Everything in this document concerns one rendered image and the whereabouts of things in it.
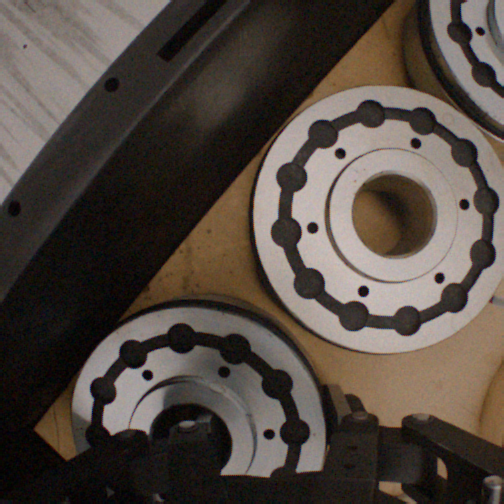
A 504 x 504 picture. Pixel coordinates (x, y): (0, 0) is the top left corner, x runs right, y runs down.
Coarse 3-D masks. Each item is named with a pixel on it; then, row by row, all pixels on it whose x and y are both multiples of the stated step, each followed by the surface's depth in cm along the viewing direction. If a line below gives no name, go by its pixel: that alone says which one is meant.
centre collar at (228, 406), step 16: (160, 384) 14; (176, 384) 14; (192, 384) 14; (208, 384) 14; (144, 400) 14; (160, 400) 14; (176, 400) 14; (192, 400) 14; (208, 400) 14; (224, 400) 14; (240, 400) 14; (144, 416) 14; (224, 416) 14; (240, 416) 14; (240, 432) 14; (256, 432) 14; (240, 448) 14; (256, 448) 14; (224, 464) 14; (240, 464) 14
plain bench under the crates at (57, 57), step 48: (0, 0) 32; (48, 0) 32; (96, 0) 32; (144, 0) 31; (0, 48) 32; (48, 48) 32; (96, 48) 32; (0, 96) 32; (48, 96) 32; (0, 144) 32; (0, 192) 32
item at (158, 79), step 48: (192, 0) 8; (240, 0) 7; (144, 48) 8; (192, 48) 7; (96, 96) 8; (144, 96) 8; (48, 144) 8; (96, 144) 8; (48, 192) 8; (96, 192) 8; (0, 240) 8; (48, 240) 8; (0, 288) 8
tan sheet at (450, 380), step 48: (384, 48) 17; (240, 192) 17; (192, 240) 18; (240, 240) 17; (384, 240) 17; (192, 288) 17; (240, 288) 17; (480, 336) 17; (384, 384) 17; (432, 384) 17; (480, 384) 17; (48, 432) 18
